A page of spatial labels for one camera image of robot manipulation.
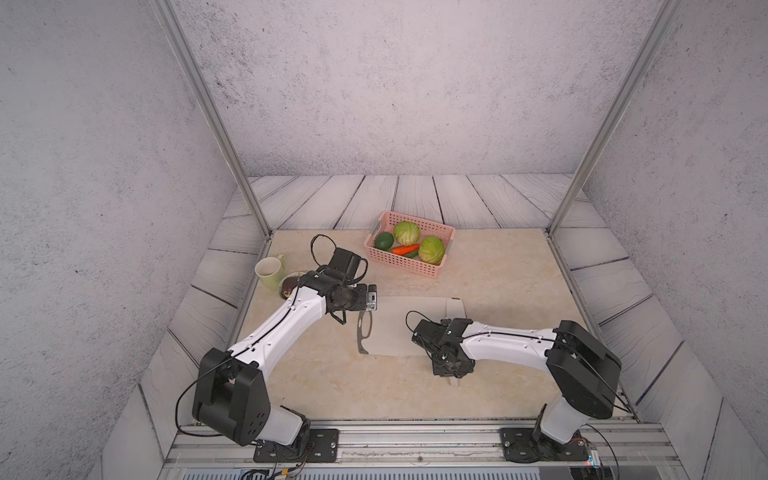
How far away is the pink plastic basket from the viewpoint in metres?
1.06

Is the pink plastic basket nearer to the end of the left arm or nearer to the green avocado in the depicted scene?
the green avocado

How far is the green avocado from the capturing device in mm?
1142

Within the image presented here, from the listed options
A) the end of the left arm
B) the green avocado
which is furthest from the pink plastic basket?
the end of the left arm
